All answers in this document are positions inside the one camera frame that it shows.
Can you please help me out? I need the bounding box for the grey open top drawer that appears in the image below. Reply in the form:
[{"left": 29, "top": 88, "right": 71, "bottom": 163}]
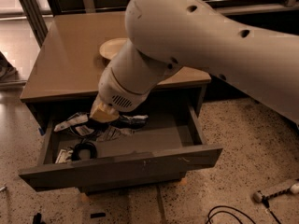
[{"left": 19, "top": 105, "right": 222, "bottom": 194}]

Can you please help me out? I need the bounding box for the white packet in drawer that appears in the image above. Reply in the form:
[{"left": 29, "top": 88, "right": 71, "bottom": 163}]
[{"left": 55, "top": 149, "right": 73, "bottom": 163}]

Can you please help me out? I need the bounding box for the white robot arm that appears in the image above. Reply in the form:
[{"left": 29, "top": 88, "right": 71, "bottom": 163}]
[{"left": 98, "top": 0, "right": 299, "bottom": 122}]

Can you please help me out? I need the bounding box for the white paper bowl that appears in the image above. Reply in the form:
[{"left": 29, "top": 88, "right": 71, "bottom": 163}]
[{"left": 99, "top": 38, "right": 127, "bottom": 60}]

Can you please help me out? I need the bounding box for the small black floor object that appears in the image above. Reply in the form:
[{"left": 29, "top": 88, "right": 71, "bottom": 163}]
[{"left": 90, "top": 213, "right": 106, "bottom": 218}]

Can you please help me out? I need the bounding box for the brown cabinet with drawers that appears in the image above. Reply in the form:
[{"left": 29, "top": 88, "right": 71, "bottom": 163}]
[{"left": 19, "top": 11, "right": 213, "bottom": 195}]

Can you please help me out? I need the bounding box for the blue chip bag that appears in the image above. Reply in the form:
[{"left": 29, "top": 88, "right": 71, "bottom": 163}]
[{"left": 54, "top": 112, "right": 149, "bottom": 142}]

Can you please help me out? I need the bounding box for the black floor cable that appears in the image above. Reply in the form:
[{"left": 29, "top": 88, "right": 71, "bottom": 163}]
[{"left": 205, "top": 199, "right": 283, "bottom": 224}]

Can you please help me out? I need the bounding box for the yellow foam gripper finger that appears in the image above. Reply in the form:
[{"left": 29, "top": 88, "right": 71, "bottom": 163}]
[{"left": 90, "top": 95, "right": 119, "bottom": 123}]

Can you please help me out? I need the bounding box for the black object bottom left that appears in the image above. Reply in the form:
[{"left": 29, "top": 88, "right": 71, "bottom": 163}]
[{"left": 32, "top": 213, "right": 44, "bottom": 224}]

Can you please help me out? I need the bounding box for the blue tape piece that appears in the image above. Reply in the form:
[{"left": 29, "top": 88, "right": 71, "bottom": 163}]
[{"left": 38, "top": 128, "right": 45, "bottom": 136}]

